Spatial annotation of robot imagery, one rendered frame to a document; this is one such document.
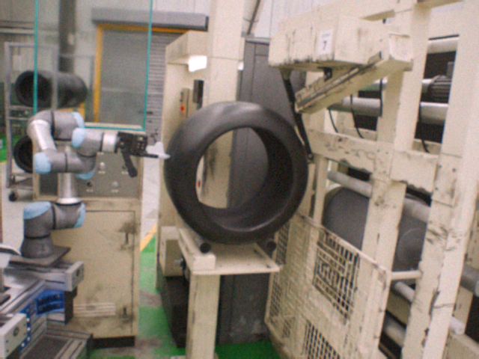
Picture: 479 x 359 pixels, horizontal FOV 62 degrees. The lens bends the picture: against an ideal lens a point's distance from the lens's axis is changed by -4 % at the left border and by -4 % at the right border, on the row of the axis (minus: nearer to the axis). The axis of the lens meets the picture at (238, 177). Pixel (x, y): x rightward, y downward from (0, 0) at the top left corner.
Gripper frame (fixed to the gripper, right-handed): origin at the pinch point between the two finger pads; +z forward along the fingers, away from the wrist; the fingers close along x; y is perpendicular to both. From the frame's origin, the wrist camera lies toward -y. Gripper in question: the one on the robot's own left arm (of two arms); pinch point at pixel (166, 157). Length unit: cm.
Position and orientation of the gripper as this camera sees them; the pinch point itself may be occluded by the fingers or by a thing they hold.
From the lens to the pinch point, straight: 161.4
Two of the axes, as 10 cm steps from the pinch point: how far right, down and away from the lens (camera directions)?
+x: -2.9, -2.0, 9.4
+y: 2.0, -9.7, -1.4
